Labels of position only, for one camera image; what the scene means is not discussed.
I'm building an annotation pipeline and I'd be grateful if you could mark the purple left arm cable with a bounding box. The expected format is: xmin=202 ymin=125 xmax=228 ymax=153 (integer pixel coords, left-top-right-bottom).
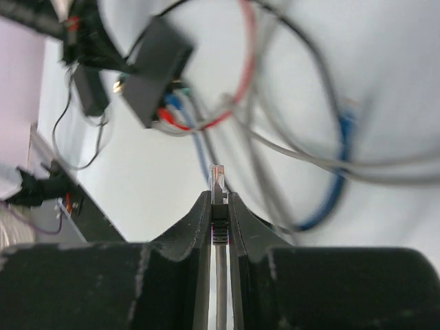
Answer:
xmin=0 ymin=201 xmax=65 ymax=237

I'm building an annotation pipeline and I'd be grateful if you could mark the red ethernet cable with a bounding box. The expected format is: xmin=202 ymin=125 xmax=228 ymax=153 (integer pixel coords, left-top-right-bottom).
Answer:
xmin=156 ymin=0 xmax=259 ymax=133

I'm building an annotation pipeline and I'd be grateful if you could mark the black network switch box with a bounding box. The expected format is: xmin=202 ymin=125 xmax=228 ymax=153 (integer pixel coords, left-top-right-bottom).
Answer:
xmin=122 ymin=16 xmax=194 ymax=129

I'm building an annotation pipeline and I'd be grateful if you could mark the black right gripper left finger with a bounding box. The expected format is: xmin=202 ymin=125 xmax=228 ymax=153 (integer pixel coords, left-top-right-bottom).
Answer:
xmin=1 ymin=191 xmax=211 ymax=329

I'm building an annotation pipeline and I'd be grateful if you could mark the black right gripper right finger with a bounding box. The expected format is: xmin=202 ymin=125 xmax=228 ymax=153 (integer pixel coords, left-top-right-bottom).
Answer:
xmin=229 ymin=193 xmax=439 ymax=329

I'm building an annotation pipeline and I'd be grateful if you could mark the black power adapter brick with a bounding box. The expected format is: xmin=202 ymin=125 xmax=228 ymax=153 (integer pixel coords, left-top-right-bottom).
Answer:
xmin=73 ymin=65 xmax=109 ymax=118

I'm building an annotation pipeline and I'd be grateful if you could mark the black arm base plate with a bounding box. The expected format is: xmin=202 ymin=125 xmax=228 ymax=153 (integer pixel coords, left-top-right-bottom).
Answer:
xmin=7 ymin=160 xmax=124 ymax=241

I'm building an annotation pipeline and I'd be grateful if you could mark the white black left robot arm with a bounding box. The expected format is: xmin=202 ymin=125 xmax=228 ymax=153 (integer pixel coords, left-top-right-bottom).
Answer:
xmin=1 ymin=1 xmax=135 ymax=74

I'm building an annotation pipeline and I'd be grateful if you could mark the blue ethernet cable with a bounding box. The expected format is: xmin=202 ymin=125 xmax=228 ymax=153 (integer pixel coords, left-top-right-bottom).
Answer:
xmin=163 ymin=92 xmax=360 ymax=233

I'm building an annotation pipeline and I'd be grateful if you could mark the thin black power cable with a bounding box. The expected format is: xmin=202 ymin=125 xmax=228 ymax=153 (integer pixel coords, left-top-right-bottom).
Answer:
xmin=51 ymin=78 xmax=116 ymax=171

